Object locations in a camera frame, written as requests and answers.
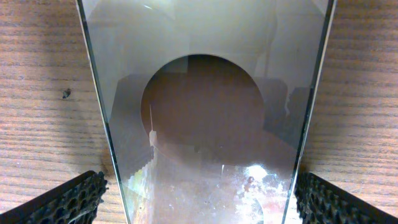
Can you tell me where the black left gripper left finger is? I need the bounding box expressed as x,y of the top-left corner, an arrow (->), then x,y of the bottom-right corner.
1,170 -> 108,224

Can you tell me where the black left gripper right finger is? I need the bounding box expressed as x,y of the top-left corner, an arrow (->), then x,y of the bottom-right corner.
295,172 -> 397,224

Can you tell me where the rose gold Galaxy smartphone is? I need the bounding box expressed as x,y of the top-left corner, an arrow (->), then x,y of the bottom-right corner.
77,0 -> 336,223

